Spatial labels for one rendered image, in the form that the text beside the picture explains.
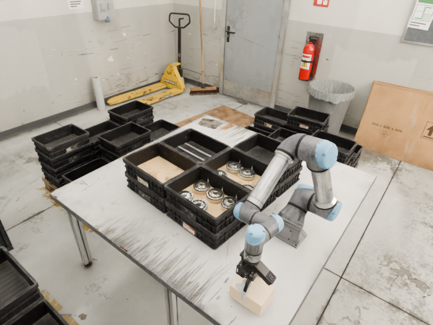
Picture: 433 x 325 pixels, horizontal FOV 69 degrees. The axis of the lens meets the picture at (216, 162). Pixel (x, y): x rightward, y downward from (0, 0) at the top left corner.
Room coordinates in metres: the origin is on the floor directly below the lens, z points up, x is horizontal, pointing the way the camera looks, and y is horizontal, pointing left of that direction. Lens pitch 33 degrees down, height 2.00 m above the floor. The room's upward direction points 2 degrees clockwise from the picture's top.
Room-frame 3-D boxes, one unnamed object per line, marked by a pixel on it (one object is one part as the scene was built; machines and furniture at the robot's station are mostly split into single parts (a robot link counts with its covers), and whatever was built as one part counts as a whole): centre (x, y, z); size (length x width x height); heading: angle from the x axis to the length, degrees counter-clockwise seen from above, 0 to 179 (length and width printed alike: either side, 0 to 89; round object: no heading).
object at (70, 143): (2.50, 1.43, 0.37); 0.40 x 0.30 x 0.45; 144
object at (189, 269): (1.72, -0.06, 0.35); 1.60 x 1.60 x 0.70; 54
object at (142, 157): (1.62, 0.35, 0.87); 0.40 x 0.30 x 0.11; 49
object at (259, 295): (0.86, -0.18, 0.76); 0.16 x 0.12 x 0.07; 54
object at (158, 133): (2.91, 0.63, 0.31); 0.40 x 0.30 x 0.34; 144
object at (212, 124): (2.64, 0.08, 0.71); 0.22 x 0.19 x 0.01; 54
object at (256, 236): (0.88, -0.17, 1.07); 0.09 x 0.08 x 0.11; 135
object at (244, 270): (0.88, -0.16, 0.91); 0.09 x 0.08 x 0.12; 54
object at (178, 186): (1.36, 0.04, 0.87); 0.40 x 0.30 x 0.11; 49
